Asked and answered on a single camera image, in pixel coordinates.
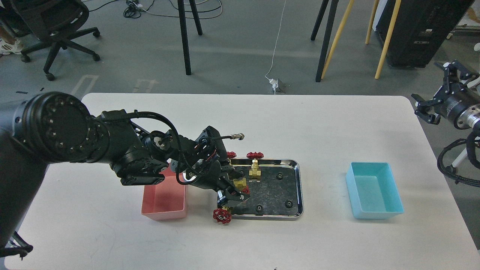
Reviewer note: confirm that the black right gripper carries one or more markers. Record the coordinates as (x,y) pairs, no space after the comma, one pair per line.
(457,100)

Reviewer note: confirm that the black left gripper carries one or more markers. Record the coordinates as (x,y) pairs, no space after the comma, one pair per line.
(219,178)

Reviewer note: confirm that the brass valve red wheel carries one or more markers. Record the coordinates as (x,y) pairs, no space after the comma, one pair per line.
(241,185)

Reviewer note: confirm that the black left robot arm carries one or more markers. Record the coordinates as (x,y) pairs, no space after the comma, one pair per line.
(56,127)

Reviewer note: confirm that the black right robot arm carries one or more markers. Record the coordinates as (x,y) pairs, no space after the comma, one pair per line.
(471,144)

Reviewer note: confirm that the brass valve top middle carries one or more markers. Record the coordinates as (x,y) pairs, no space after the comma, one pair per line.
(254,171)

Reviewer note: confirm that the brass valve top left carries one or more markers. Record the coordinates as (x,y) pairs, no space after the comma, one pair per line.
(231,154)

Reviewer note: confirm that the brass valve bottom left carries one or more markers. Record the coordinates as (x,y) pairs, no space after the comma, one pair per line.
(223,214)

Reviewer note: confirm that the pink plastic box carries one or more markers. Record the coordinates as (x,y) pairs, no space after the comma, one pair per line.
(165,200)

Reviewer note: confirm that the black cabinet box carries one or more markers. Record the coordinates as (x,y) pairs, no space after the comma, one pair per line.
(421,27)

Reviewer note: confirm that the light blue plastic box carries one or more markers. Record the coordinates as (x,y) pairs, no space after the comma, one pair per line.
(372,191)

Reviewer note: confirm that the shiny metal tray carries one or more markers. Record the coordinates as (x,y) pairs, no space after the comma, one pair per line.
(270,192)

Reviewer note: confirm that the white floor power plug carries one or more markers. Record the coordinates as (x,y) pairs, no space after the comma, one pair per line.
(277,86)

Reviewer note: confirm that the black tripod leg right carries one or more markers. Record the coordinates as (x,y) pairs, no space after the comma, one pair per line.
(327,34)

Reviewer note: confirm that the black tripod stand left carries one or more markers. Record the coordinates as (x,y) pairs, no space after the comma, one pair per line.
(183,30)

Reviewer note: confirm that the black office chair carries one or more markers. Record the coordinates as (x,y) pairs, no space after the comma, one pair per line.
(55,23)

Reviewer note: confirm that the white sneaker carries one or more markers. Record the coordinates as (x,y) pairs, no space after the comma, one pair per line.
(6,48)

